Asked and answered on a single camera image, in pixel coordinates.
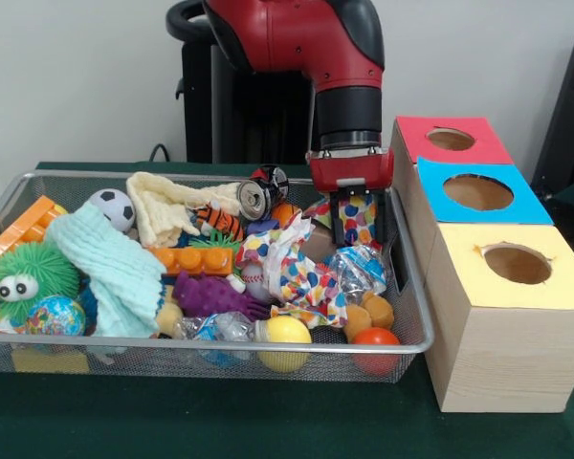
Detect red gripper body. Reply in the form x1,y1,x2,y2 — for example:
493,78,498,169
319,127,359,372
305,146,396,197

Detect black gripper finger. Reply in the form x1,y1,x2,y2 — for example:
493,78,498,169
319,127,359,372
328,190,346,248
372,188,389,245

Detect polka dot cloth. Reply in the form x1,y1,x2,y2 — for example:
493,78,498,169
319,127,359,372
233,190,388,331

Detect wooden three-hole box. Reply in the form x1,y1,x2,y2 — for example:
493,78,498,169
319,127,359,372
385,115,574,414

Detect crushed soda can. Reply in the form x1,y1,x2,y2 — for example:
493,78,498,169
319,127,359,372
236,164,291,221

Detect yellow ball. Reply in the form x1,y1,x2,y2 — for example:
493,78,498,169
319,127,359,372
257,315,313,374

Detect red orange ball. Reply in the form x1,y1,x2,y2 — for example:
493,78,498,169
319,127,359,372
351,327,402,377

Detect orange studded building brick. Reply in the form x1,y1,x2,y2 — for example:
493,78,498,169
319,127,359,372
147,244,234,278

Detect purple knobbly toy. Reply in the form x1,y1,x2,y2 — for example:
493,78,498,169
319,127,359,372
171,270,273,322

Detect cream waffle cloth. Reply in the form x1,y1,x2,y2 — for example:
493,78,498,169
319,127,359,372
125,170,244,249

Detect black panel stand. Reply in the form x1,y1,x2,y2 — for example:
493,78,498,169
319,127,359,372
529,31,574,195

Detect small soccer ball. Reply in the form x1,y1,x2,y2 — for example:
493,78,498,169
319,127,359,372
87,188,137,234

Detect mint green cloth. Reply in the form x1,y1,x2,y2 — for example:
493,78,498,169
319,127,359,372
45,200,168,339

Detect dark green tablecloth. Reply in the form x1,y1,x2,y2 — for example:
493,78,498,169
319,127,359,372
0,161,574,459

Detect globe print ball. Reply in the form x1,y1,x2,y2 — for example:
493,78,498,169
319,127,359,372
24,295,87,337

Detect green spiky ball with eyes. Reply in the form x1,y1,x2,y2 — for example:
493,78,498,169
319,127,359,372
0,240,82,326

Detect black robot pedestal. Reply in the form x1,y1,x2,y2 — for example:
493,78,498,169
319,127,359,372
166,0,324,166

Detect wire mesh bin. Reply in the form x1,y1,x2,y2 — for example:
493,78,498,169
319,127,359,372
0,169,435,385

